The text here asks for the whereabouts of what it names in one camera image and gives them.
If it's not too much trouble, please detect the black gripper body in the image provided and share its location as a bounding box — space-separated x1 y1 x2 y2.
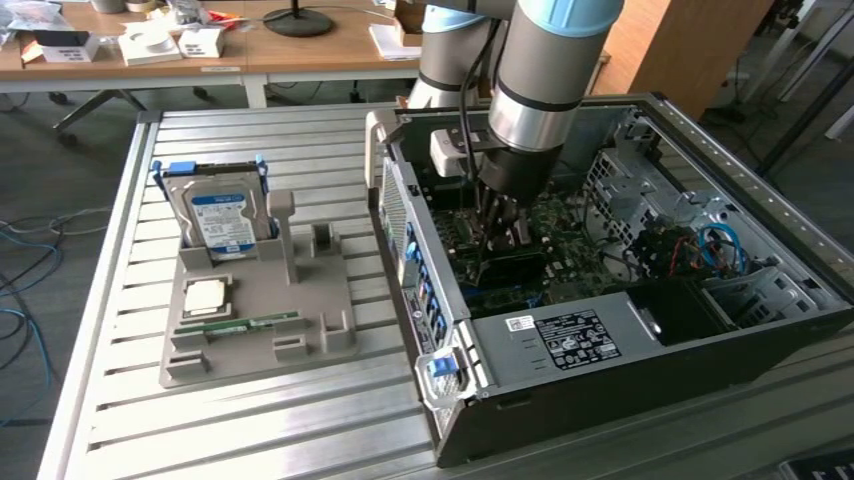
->
476 144 556 205

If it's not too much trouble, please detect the black graphics card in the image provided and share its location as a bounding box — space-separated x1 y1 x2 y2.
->
464 248 549 290

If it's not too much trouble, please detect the green motherboard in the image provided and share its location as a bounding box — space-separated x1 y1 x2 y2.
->
425 179 635 319

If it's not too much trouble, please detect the silver drive cage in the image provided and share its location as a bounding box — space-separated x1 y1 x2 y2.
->
572 144 675 261

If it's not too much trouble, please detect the grey power supply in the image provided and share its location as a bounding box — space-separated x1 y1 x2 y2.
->
469 292 662 389

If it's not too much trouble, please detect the black drive bay box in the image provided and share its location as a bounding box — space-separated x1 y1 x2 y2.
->
625 277 739 346

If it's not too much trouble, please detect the stack of white papers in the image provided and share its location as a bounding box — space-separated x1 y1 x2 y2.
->
368 23 423 62

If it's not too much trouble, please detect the wooden cabinet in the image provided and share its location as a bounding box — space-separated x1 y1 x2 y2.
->
589 0 779 121

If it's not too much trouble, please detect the grey parts rack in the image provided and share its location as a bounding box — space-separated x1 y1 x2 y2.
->
157 189 359 391

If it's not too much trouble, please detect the black open PC case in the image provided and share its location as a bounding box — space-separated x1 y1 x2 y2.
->
363 91 854 469

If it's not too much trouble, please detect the hard disk in blue caddy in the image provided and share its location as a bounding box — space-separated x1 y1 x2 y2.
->
150 158 272 261

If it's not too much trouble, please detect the wooden desk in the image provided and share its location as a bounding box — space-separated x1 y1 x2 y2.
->
0 0 612 109

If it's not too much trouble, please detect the silver disk bay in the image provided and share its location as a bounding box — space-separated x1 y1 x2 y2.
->
699 267 822 331

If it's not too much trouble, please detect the green RAM stick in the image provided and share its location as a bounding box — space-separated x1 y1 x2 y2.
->
173 312 301 337

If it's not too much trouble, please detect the black round lamp base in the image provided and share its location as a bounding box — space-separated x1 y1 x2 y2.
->
261 0 335 39

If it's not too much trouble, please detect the silver CPU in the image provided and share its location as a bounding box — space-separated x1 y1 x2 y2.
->
182 279 235 317

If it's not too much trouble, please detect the small white box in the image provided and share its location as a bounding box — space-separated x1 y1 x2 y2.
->
177 27 227 59

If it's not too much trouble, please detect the white box with tape roll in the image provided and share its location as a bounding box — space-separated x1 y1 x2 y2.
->
117 22 182 67

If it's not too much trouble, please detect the black keyboard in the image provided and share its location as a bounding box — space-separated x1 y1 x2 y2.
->
778 452 854 480

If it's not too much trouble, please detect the white box with black lid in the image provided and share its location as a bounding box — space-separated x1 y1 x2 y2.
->
32 29 101 64

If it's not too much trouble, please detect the clear plastic bag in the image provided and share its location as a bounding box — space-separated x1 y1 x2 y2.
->
0 0 74 31

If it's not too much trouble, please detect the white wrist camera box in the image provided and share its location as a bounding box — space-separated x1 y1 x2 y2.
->
429 128 493 177

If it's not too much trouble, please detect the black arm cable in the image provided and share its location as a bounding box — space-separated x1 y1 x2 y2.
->
457 19 503 184

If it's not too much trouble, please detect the red thin wire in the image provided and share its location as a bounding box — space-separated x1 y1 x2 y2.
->
672 234 708 274

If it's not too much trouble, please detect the blue data wire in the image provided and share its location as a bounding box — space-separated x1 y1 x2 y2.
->
696 222 750 275

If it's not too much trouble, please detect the grey floor cable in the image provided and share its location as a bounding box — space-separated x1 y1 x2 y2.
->
0 207 112 236

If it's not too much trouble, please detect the blue floor cable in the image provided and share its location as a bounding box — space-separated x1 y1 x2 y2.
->
0 219 65 426

